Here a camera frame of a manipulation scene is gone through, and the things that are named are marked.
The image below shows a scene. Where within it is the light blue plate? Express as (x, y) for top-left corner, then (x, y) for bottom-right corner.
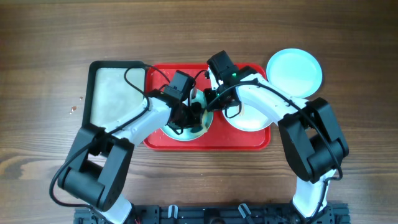
(266, 48), (323, 98)
(161, 89), (213, 141)

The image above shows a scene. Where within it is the white plate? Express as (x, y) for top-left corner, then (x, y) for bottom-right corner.
(222, 104), (272, 132)

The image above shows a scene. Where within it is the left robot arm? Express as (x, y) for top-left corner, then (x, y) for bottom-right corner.
(49, 70), (202, 223)

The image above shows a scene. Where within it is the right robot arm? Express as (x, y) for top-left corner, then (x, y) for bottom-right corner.
(205, 50), (349, 223)

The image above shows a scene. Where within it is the red plastic tray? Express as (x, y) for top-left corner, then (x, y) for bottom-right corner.
(144, 63), (271, 151)

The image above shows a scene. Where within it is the black water tray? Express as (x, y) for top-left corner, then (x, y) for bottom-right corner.
(81, 60), (146, 126)

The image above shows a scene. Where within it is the left black cable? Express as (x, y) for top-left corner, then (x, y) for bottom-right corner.
(49, 63), (172, 224)

